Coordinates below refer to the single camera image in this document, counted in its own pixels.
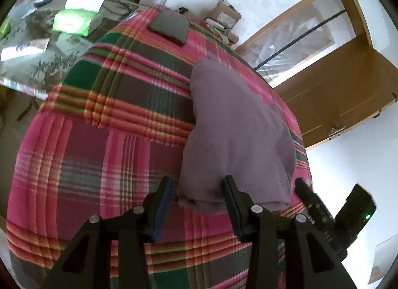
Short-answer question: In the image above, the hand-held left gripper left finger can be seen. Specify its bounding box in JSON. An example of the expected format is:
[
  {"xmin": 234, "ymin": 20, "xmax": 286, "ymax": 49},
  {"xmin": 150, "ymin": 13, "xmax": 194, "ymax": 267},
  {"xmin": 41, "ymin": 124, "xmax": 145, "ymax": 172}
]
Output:
[{"xmin": 40, "ymin": 176, "xmax": 173, "ymax": 289}]

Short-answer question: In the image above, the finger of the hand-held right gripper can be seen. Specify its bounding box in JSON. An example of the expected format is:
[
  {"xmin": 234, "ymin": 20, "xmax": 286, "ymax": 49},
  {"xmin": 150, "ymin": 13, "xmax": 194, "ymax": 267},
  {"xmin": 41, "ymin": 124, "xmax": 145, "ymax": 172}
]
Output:
[{"xmin": 294, "ymin": 178, "xmax": 316, "ymax": 215}]

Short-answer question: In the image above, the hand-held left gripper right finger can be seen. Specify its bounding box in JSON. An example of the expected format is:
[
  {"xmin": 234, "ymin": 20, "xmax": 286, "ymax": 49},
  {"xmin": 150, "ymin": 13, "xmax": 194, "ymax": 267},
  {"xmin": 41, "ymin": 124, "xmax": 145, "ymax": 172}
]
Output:
[{"xmin": 222, "ymin": 175, "xmax": 356, "ymax": 289}]

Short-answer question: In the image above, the purple sweater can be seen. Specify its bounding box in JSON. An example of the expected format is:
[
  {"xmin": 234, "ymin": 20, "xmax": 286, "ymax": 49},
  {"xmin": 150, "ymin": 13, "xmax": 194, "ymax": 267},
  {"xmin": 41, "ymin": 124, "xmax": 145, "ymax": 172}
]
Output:
[{"xmin": 177, "ymin": 59, "xmax": 297, "ymax": 215}]

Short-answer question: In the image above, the pink green plaid blanket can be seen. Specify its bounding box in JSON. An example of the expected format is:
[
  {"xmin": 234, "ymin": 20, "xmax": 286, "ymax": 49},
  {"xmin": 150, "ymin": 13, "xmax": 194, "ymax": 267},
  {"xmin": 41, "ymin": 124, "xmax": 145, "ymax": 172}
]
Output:
[{"xmin": 6, "ymin": 5, "xmax": 315, "ymax": 289}]

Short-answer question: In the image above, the wooden door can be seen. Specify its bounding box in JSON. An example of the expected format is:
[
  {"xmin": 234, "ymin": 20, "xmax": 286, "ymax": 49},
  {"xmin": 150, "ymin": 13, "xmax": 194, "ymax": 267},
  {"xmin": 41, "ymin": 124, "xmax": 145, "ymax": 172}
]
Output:
[{"xmin": 275, "ymin": 38, "xmax": 398, "ymax": 152}]

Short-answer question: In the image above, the dark tablet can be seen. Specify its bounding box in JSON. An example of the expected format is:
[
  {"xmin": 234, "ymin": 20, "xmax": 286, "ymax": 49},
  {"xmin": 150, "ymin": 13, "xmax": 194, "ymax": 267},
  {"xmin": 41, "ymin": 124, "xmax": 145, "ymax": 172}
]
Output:
[{"xmin": 149, "ymin": 9, "xmax": 190, "ymax": 47}]

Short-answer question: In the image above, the open cardboard box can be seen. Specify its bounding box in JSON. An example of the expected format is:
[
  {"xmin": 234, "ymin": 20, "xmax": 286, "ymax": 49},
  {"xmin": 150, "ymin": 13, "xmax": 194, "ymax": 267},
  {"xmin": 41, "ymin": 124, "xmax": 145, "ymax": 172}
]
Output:
[{"xmin": 212, "ymin": 0, "xmax": 242, "ymax": 28}]

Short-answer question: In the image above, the green box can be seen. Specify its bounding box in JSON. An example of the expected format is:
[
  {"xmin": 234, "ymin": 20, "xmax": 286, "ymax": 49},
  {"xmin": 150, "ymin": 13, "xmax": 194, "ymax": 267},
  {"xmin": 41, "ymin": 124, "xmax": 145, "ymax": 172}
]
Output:
[{"xmin": 52, "ymin": 0, "xmax": 105, "ymax": 37}]

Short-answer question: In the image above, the white paper card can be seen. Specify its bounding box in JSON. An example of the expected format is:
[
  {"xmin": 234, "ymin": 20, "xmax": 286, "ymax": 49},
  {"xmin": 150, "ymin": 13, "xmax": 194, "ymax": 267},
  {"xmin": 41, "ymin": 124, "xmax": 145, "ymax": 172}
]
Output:
[{"xmin": 0, "ymin": 38, "xmax": 50, "ymax": 62}]

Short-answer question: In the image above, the clear plastic bag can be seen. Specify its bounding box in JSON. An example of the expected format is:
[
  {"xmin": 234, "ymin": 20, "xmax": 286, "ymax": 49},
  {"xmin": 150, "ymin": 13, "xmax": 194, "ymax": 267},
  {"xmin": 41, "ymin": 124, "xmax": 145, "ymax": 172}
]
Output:
[{"xmin": 6, "ymin": 0, "xmax": 42, "ymax": 25}]

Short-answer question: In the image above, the translucent wall panel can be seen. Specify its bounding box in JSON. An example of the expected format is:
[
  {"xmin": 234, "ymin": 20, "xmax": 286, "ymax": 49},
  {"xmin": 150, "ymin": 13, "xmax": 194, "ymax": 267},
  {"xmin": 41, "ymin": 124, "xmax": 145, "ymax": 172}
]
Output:
[{"xmin": 368, "ymin": 235, "xmax": 398, "ymax": 285}]

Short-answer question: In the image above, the metal door handle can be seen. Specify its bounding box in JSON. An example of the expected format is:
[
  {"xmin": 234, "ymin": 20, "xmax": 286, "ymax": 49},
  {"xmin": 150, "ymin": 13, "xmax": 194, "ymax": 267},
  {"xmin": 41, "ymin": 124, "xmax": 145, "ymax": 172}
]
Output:
[{"xmin": 327, "ymin": 123, "xmax": 347, "ymax": 138}]

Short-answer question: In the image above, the black hanging cable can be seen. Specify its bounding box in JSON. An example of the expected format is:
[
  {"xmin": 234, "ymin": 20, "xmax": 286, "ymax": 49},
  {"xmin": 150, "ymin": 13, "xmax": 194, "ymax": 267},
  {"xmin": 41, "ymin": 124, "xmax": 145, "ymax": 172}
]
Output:
[{"xmin": 252, "ymin": 9, "xmax": 347, "ymax": 71}]

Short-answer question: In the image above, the wooden door frame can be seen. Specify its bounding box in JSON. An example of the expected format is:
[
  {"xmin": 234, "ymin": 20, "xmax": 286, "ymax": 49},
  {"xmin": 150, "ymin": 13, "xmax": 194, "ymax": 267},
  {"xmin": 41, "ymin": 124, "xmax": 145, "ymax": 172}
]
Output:
[{"xmin": 233, "ymin": 0, "xmax": 374, "ymax": 88}]

